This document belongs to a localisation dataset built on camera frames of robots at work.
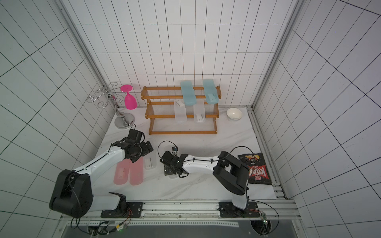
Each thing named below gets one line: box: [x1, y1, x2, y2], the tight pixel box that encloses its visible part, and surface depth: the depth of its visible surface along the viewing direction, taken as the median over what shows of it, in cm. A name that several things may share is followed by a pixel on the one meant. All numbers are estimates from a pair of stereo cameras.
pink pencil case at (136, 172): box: [129, 156, 144, 186], surface depth 85 cm
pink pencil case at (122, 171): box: [113, 158, 131, 185], surface depth 85 cm
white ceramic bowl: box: [226, 107, 243, 120], surface depth 113 cm
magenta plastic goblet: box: [120, 84, 138, 111], surface depth 100 cm
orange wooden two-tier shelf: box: [140, 85, 222, 135], surface depth 100 cm
